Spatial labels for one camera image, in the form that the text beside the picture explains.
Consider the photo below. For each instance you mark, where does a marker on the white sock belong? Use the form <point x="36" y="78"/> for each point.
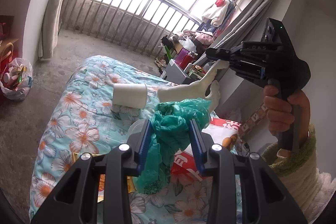
<point x="207" y="88"/>

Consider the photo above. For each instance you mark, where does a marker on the red gift bag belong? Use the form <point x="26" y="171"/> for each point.
<point x="8" y="49"/>

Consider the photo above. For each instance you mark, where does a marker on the floral blue bed quilt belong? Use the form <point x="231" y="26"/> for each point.
<point x="85" y="120"/>

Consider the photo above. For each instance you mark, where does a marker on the clear plastic container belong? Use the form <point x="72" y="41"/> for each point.
<point x="136" y="127"/>

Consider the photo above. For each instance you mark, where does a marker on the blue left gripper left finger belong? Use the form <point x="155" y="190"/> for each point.
<point x="143" y="144"/>

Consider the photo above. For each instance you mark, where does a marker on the green white fuzzy sleeve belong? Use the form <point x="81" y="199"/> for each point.
<point x="311" y="189"/>

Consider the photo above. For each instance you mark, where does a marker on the grey right curtain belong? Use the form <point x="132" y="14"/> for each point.
<point x="243" y="25"/>

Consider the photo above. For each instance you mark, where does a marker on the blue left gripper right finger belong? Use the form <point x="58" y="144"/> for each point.
<point x="198" y="147"/>

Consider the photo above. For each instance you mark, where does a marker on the beige left curtain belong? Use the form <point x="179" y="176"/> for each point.
<point x="50" y="29"/>

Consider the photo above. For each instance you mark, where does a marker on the red white snack bag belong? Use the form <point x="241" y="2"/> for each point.
<point x="220" y="132"/>

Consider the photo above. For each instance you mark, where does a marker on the person's right hand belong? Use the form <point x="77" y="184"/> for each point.
<point x="279" y="112"/>

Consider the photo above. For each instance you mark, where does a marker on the white trash bag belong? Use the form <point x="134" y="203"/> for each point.
<point x="17" y="79"/>

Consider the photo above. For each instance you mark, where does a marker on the green plastic bag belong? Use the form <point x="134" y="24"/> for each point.
<point x="170" y="123"/>

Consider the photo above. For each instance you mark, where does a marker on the patterned cardboard box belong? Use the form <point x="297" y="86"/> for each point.
<point x="253" y="120"/>

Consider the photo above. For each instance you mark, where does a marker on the metal window railing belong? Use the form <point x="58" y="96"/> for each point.
<point x="137" y="25"/>

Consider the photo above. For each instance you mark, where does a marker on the grey cluttered side cabinet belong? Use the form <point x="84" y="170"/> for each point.
<point x="173" y="73"/>

